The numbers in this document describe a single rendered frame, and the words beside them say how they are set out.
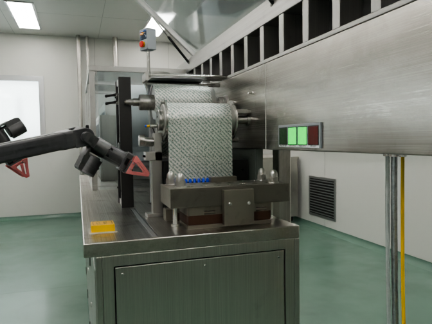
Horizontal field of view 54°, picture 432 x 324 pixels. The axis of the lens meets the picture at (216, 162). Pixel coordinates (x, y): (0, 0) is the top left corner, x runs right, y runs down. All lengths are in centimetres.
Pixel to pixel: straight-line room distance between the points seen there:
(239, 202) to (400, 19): 70
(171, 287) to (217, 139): 55
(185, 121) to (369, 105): 70
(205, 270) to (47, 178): 587
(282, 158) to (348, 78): 76
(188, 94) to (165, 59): 553
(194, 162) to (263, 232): 36
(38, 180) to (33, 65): 175
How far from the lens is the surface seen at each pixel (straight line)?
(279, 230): 136
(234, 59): 184
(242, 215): 135
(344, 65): 111
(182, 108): 151
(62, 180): 704
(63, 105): 704
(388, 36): 99
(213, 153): 152
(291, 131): 131
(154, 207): 157
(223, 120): 154
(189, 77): 183
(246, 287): 137
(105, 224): 135
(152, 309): 130
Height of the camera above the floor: 118
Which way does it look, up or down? 3 degrees down
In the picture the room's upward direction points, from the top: 1 degrees counter-clockwise
